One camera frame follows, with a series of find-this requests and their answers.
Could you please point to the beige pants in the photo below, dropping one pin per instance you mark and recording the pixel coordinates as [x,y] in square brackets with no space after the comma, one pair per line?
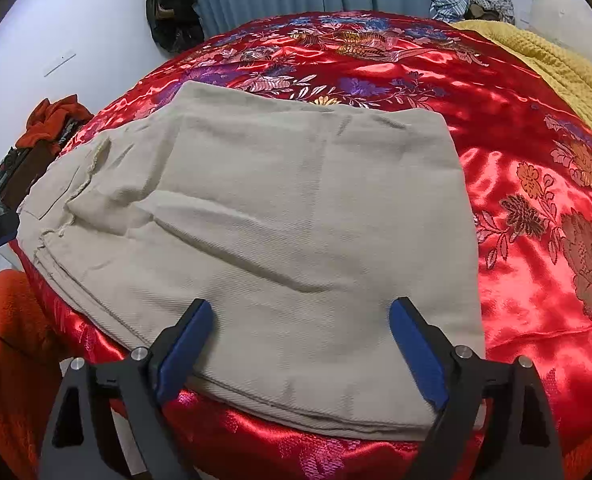
[276,210]

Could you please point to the red floral satin blanket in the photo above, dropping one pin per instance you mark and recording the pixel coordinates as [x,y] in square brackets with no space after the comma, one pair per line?
[515,135]

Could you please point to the cream padded headboard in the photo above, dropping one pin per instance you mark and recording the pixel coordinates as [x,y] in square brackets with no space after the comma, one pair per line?
[570,20]

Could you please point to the striped clothes pile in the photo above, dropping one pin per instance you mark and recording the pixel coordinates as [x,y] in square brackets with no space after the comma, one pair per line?
[450,0]

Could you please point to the yellow dotted quilt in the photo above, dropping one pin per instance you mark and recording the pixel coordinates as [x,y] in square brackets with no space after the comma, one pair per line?
[565,65]

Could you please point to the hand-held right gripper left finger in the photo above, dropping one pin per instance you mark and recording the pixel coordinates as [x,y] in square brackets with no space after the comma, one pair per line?
[183,351]

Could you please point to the black hanging clothes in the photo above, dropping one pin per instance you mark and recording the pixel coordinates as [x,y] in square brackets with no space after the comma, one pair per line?
[173,10]

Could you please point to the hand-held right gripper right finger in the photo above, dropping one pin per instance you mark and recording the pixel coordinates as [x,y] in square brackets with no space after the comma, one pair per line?
[418,355]

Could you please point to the orange fleece clothing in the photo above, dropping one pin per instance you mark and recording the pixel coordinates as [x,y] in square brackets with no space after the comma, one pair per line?
[6,360]

